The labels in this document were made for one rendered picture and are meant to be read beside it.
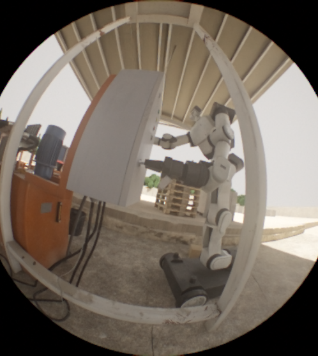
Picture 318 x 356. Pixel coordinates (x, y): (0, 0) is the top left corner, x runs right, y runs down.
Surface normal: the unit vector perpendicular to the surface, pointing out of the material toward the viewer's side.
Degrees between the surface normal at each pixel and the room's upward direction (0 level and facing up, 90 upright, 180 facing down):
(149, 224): 90
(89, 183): 90
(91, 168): 90
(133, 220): 90
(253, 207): 99
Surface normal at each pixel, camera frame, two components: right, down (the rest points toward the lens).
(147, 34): -0.07, 0.99
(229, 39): -0.34, 0.93
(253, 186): -1.00, -0.05
